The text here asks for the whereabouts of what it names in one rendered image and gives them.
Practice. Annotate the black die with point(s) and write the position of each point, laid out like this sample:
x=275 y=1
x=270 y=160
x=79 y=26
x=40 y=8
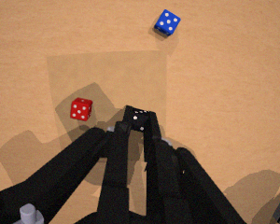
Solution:
x=139 y=120

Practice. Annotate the red die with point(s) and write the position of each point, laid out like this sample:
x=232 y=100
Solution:
x=81 y=109

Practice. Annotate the blue die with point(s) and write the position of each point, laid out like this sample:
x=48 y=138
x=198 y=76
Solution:
x=167 y=22

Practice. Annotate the thin tan flat mat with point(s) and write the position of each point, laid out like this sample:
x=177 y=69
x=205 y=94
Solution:
x=111 y=80

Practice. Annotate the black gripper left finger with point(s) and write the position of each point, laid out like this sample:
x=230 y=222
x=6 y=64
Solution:
x=40 y=197

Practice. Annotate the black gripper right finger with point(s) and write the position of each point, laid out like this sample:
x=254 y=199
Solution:
x=203 y=202

